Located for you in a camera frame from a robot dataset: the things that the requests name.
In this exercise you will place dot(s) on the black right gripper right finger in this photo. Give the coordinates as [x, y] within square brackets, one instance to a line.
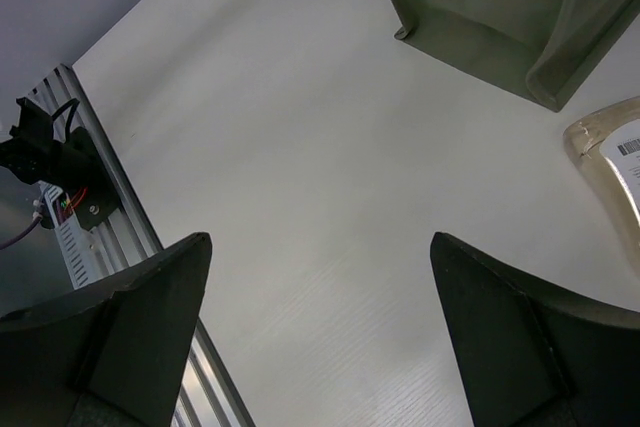
[532, 353]

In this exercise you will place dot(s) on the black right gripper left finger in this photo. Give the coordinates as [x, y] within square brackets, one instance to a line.
[112, 353]

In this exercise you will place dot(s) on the amber refill pouch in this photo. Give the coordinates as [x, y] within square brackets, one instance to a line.
[604, 147]

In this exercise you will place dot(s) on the green canvas bag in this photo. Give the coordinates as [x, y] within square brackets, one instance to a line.
[540, 50]

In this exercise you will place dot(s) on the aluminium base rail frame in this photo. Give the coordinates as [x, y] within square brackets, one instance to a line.
[208, 396]

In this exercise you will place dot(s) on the white slotted cable duct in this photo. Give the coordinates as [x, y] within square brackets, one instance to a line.
[75, 252]

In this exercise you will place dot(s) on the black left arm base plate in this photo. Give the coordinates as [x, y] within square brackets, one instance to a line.
[95, 197]

